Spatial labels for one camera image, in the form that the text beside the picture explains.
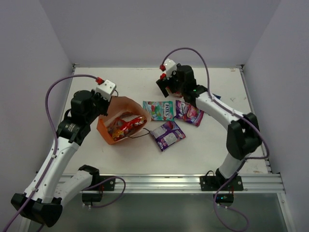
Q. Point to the aluminium table rail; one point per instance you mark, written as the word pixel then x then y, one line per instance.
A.
pixel 192 184

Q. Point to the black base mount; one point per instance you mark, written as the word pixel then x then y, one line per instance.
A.
pixel 94 193
pixel 212 181

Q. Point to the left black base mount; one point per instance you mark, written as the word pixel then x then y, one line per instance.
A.
pixel 94 193

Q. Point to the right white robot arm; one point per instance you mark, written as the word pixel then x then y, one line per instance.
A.
pixel 242 129

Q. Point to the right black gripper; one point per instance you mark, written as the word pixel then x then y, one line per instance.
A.
pixel 162 83

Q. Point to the red snack packet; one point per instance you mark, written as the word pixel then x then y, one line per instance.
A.
pixel 125 125

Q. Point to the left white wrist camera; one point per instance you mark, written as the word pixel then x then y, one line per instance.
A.
pixel 105 88

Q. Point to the green wafer packet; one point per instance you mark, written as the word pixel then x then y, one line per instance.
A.
pixel 159 110

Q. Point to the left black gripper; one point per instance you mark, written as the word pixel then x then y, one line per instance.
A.
pixel 103 106

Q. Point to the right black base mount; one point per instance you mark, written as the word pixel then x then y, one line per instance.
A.
pixel 212 181

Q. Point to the purple white snack packet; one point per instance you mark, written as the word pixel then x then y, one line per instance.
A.
pixel 167 134

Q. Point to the purple Fox's candy bag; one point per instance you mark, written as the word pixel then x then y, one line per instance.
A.
pixel 188 113

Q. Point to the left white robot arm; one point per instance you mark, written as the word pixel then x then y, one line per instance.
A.
pixel 43 200

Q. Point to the orange paper bag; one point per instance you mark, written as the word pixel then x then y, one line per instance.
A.
pixel 118 106

